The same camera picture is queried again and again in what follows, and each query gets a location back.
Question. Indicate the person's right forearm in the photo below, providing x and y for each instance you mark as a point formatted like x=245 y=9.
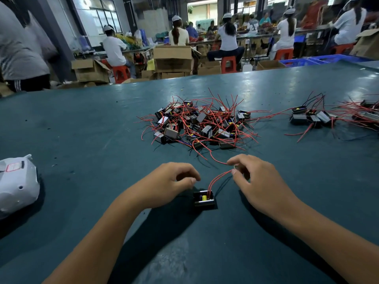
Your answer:
x=331 y=245

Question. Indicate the open cardboard box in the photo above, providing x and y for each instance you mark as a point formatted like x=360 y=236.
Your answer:
x=92 y=71

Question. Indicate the person's left hand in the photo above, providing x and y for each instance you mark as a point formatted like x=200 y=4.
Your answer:
x=163 y=185

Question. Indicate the person's right hand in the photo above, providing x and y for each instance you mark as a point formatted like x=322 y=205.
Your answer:
x=263 y=186

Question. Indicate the low cardboard box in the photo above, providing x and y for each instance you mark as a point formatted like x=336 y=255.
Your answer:
x=209 y=68

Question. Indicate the large closed cardboard box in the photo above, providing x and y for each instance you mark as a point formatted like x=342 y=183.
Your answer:
x=173 y=59

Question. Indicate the red plastic stool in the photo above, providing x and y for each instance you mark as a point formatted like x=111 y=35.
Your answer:
x=121 y=74
x=229 y=64
x=343 y=49
x=284 y=54

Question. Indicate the person's left forearm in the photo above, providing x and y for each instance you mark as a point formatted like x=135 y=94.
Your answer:
x=95 y=248

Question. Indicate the white plastic shell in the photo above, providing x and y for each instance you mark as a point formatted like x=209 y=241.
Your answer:
x=18 y=185

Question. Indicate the shallow cardboard box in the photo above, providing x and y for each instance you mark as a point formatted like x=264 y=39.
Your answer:
x=270 y=65

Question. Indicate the tilted cardboard box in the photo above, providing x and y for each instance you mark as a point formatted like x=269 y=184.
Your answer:
x=367 y=44

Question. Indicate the blue plastic crate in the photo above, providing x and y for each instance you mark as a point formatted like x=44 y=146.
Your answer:
x=299 y=62
x=340 y=58

